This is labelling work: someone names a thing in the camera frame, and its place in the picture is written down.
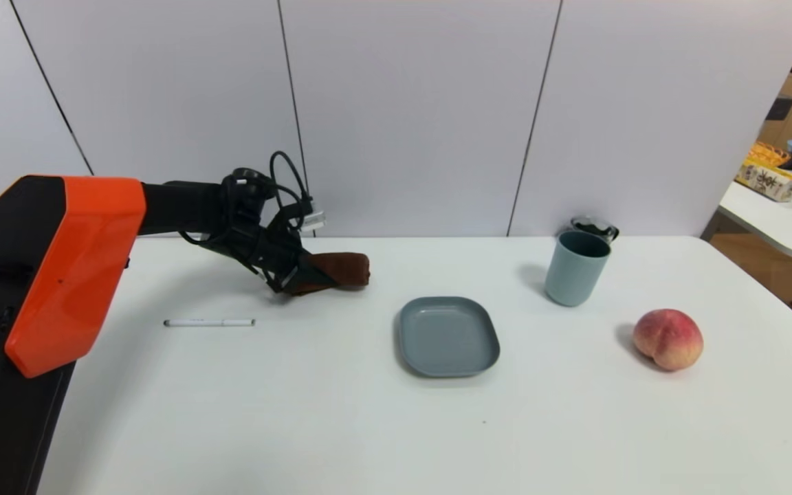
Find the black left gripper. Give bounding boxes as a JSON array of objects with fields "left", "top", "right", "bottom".
[{"left": 241, "top": 227, "right": 340, "bottom": 296}]

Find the brown towel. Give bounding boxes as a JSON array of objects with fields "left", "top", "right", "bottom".
[{"left": 291, "top": 252, "right": 371, "bottom": 296}]

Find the grey-blue square dish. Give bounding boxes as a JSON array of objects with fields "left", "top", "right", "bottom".
[{"left": 398, "top": 296, "right": 501, "bottom": 378}]

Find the white pen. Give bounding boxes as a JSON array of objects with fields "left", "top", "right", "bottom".
[{"left": 164, "top": 318, "right": 256, "bottom": 327}]

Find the blue-grey plastic cup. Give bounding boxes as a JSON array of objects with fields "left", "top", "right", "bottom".
[{"left": 544, "top": 230, "right": 612, "bottom": 307}]

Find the black and clear clip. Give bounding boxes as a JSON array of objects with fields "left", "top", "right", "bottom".
[{"left": 570, "top": 217, "right": 620, "bottom": 244}]

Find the pink peach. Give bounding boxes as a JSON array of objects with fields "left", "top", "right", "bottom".
[{"left": 632, "top": 309, "right": 704, "bottom": 372}]

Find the printed cardboard box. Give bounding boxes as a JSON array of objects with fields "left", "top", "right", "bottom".
[{"left": 735, "top": 161, "right": 792, "bottom": 204}]

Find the white side table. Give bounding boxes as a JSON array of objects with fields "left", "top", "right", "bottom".
[{"left": 718, "top": 181, "right": 792, "bottom": 264}]

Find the black looped cable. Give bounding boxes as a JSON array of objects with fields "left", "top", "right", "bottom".
[{"left": 234, "top": 151, "right": 316, "bottom": 232}]

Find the orange wire basket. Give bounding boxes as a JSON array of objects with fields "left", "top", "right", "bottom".
[{"left": 747, "top": 142, "right": 791, "bottom": 169}]

